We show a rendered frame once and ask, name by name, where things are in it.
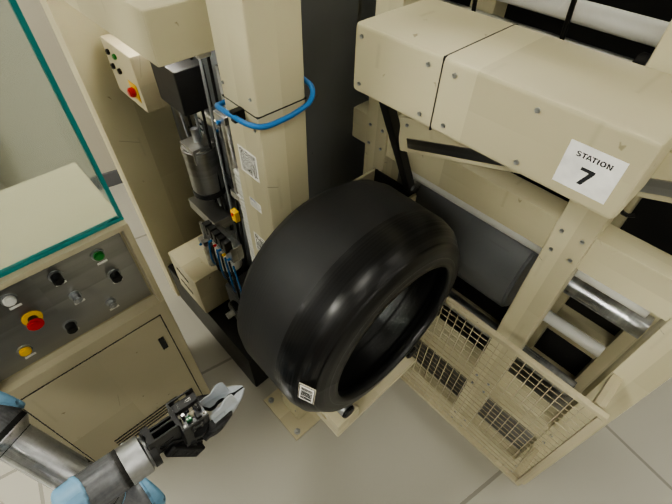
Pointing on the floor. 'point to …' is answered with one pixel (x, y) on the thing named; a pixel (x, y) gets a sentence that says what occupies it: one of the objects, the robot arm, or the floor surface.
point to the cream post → (265, 105)
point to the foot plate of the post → (290, 415)
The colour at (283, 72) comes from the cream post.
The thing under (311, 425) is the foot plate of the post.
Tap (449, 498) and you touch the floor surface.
